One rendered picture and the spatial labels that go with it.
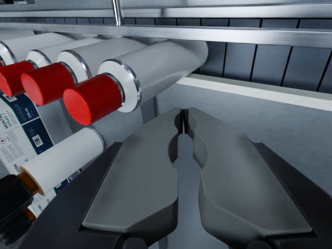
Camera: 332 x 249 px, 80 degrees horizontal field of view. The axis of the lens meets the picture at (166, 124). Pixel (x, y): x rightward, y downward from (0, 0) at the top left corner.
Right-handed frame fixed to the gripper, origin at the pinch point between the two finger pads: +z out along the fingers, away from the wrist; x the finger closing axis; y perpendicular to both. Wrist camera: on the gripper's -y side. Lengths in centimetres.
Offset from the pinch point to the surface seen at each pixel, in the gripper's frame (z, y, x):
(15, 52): 17.2, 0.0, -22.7
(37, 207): 33, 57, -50
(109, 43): 13.6, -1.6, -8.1
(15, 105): 39, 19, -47
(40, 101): 5.6, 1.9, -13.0
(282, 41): 7.3, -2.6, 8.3
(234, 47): 17.4, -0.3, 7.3
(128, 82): 5.3, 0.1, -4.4
